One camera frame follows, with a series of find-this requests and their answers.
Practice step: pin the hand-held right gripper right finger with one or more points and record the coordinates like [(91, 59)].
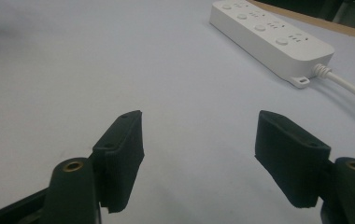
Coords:
[(287, 158)]

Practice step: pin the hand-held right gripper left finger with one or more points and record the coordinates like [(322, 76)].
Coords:
[(121, 161)]

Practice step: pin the white power strip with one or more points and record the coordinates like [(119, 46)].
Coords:
[(269, 37)]

